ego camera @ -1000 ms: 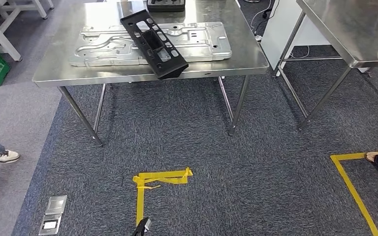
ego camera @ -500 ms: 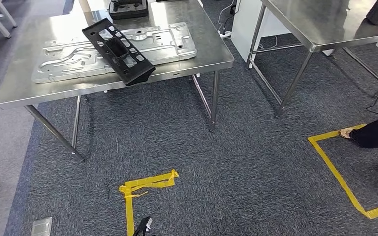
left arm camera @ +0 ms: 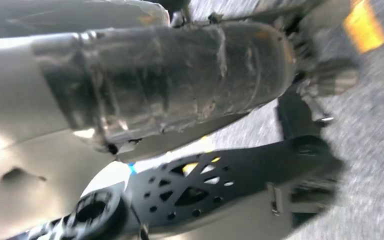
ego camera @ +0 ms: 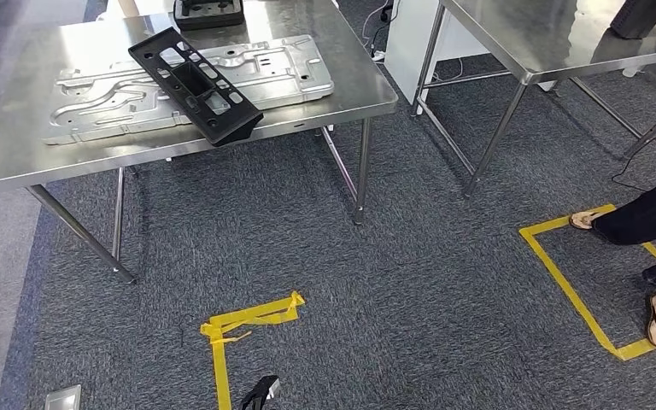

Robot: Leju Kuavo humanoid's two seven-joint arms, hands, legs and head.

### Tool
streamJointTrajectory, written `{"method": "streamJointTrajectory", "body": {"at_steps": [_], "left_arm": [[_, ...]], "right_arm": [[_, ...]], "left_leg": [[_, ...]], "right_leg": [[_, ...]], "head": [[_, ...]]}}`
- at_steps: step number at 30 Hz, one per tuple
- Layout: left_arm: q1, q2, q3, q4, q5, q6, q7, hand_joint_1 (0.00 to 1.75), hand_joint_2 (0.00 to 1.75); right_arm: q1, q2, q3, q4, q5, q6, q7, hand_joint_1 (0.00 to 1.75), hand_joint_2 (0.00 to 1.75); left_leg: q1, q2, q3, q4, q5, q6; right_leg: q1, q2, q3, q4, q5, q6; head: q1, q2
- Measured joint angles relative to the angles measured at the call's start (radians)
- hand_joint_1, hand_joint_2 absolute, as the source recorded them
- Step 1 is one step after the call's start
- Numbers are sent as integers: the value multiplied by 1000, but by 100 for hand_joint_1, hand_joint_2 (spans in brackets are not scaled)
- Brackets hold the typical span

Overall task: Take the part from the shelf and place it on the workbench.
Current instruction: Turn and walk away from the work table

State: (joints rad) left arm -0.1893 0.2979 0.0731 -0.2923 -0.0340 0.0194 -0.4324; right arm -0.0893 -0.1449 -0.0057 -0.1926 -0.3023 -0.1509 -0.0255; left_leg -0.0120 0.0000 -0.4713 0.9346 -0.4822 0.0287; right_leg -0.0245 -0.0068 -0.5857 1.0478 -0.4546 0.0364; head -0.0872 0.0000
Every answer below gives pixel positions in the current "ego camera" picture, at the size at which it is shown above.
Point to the black plastic plate frame part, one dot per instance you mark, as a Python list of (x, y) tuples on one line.
[(192, 79)]

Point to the stainless steel work table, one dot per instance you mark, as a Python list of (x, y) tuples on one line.
[(356, 85), (531, 34)]

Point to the stamped aluminium sheet panel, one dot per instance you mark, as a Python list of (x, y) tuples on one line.
[(282, 73)]

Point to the white power strip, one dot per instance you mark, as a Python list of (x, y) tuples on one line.
[(378, 56)]

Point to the white cabinet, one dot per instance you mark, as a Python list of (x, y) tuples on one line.
[(407, 45)]

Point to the crumpled yellow floor tape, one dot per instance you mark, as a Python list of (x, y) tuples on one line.
[(217, 368)]

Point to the black plastic tool case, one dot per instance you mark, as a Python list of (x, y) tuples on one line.
[(209, 20)]

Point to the yellow floor tape square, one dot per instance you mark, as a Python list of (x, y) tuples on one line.
[(560, 277)]

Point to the white table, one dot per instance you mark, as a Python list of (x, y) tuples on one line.
[(158, 7)]

